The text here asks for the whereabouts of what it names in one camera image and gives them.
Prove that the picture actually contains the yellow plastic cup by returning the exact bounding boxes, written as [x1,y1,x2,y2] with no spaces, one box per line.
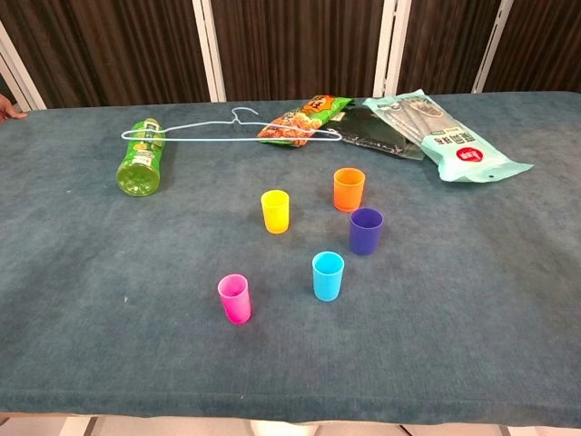
[261,189,291,235]

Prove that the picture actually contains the pink plastic cup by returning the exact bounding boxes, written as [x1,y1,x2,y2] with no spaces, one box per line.
[217,273,252,325]

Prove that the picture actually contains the brown folding screen white frames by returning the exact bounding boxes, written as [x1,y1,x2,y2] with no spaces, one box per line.
[0,0,581,110]

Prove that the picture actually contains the teal table cloth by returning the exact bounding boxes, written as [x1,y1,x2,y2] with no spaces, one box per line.
[0,90,581,417]

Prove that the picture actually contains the green tea bottle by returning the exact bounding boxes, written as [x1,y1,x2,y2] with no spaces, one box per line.
[115,117,165,198]

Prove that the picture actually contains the blue plastic cup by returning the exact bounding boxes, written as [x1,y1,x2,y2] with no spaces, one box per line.
[311,251,346,302]

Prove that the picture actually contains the green orange snack bag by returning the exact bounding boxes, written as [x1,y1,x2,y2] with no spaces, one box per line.
[256,94,354,148]

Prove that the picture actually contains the light blue wire hanger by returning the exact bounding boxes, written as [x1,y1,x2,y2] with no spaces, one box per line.
[121,106,342,143]

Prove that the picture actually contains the purple plastic cup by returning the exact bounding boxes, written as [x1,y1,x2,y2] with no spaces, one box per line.
[349,207,385,256]

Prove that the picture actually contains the black seaweed packet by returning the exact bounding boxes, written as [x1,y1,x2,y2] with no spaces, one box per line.
[327,104,426,160]

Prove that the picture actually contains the orange plastic cup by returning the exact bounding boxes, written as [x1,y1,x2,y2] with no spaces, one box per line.
[333,167,367,213]

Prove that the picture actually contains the light teal food package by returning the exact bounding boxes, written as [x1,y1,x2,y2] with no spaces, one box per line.
[361,89,535,183]

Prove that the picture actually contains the bare human hand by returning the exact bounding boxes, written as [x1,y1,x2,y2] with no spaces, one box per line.
[0,94,29,123]

